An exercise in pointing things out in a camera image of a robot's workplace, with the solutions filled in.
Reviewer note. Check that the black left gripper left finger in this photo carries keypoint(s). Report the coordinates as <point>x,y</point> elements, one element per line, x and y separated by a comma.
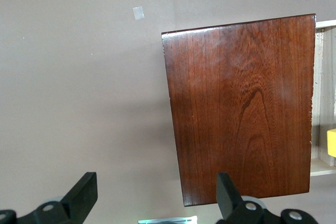
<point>78,197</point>

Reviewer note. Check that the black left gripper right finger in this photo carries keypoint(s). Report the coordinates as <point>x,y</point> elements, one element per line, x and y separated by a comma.
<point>228,200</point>

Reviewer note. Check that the yellow block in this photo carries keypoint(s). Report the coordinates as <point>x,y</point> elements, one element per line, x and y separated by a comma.
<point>331,142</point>

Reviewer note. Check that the light wood drawer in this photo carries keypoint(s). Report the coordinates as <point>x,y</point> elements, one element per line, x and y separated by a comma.
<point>325,77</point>

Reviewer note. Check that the dark brown wooden cabinet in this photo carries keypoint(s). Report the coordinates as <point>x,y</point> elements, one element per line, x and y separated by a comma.
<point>236,108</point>

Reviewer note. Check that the small grey tape square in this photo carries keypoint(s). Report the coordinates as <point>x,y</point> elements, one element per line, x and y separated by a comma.
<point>138,13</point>

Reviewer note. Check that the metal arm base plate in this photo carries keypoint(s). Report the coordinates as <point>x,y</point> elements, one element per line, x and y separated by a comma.
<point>168,221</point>

